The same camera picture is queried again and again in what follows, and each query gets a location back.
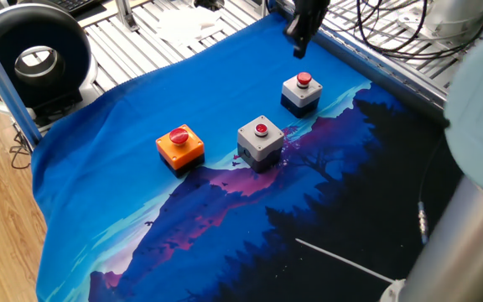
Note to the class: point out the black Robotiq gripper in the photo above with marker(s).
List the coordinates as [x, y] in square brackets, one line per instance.
[310, 10]

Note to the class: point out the white navy button box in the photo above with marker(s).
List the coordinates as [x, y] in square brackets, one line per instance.
[301, 95]

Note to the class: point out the grey button box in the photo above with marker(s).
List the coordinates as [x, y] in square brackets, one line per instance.
[260, 144]

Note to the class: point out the orange button box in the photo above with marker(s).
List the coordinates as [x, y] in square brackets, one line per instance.
[180, 151]

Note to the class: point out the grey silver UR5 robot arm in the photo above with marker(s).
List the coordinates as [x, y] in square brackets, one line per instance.
[468, 235]

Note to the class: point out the white paper sheet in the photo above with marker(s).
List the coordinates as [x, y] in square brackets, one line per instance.
[187, 27]

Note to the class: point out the silver mounting plate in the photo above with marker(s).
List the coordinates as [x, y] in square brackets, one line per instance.
[447, 17]

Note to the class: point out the blue landscape printed cloth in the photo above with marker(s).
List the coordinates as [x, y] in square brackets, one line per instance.
[120, 147]

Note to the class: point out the black keyboard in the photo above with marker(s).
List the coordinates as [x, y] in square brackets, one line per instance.
[71, 4]

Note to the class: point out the white zip tie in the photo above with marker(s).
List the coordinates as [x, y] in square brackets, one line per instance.
[346, 261]

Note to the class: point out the grey aluminium table rail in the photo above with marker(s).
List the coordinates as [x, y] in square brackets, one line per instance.
[371, 67]

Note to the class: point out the small aluminium upright bracket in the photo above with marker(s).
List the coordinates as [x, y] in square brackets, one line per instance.
[126, 17]

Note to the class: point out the aluminium frame post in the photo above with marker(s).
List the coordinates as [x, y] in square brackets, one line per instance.
[2, 84]

